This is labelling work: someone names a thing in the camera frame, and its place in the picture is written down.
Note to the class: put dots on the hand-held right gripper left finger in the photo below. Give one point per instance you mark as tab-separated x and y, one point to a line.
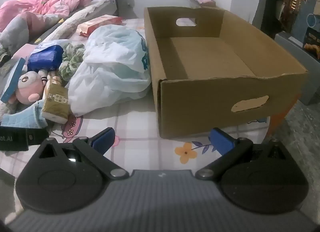
103	140

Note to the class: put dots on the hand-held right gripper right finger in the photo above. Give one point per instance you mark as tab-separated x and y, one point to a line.
222	141

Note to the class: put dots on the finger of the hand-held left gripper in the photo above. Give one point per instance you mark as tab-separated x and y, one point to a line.
37	137

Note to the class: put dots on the light blue towel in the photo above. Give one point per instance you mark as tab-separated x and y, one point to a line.
22	118

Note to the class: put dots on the olive gold tissue pack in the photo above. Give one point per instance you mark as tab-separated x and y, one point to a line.
55	102

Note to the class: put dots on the pink plush toy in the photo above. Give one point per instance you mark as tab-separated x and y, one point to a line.
27	87

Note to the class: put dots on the brown cardboard box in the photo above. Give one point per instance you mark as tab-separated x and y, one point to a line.
200	92

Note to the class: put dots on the light blue flat pack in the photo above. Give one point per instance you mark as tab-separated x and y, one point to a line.
11	79

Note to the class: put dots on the blue white tissue packet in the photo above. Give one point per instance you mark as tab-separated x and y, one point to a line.
45	57

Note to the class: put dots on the green floral scrunchie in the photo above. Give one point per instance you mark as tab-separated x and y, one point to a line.
72	59

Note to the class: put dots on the plaid cartoon bed sheet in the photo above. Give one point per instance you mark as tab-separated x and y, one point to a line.
135	127

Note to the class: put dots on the white plastic bag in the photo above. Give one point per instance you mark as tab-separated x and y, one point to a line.
110	72

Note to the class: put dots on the red wet wipes packet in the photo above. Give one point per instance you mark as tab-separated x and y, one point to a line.
97	23

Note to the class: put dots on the cream rolled blanket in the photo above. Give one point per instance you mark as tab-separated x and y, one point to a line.
75	17

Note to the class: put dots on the pink quilt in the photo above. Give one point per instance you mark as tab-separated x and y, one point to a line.
37	5

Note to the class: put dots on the dark printed box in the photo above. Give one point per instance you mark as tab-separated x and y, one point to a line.
312	42

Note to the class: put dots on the grey pillow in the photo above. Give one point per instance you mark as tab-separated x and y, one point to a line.
125	5

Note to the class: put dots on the blue panel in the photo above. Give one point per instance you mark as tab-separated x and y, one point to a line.
310	12

